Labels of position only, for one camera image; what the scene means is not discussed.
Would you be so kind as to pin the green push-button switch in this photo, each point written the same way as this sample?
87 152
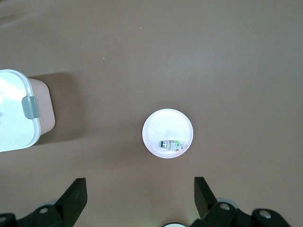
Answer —
171 145

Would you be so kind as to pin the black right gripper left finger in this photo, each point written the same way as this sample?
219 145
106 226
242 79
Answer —
71 201

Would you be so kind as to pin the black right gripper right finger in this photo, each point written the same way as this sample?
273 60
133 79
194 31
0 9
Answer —
208 205

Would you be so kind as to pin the grey box latch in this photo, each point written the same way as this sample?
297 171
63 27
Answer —
30 107

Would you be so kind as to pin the pink round plate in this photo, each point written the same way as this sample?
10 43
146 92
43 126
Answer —
168 123

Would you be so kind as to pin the white lidded storage box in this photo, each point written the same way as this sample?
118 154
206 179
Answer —
14 113

